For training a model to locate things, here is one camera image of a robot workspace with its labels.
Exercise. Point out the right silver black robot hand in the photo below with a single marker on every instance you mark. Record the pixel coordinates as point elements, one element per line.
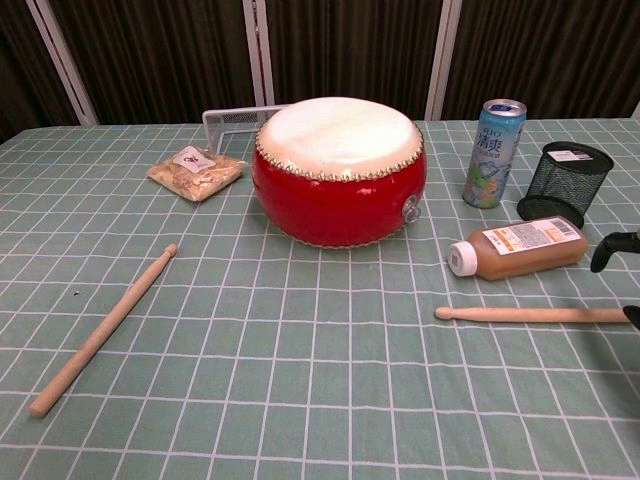
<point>612,241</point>

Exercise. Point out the wooden drumstick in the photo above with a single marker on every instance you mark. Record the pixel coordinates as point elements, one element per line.
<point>530,314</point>
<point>105,327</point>

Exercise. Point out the red drum with white skin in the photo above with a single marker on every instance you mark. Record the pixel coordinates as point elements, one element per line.
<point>335,195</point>

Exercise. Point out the black mesh pen holder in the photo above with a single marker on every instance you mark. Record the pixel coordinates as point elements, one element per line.
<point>562,185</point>

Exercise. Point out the brown drink bottle white cap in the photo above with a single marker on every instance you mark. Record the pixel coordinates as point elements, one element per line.
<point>530,247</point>

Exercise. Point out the light blue drink can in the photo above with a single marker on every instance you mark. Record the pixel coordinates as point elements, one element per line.
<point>492,155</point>

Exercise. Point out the green grid tablecloth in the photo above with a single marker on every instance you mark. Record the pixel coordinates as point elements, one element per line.
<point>300,375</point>

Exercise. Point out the clear bag of snacks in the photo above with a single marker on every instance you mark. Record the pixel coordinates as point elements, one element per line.
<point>195,175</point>

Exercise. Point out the white partition frame post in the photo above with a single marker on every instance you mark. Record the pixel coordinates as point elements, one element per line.
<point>70,65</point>
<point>442,60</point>
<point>260,55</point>

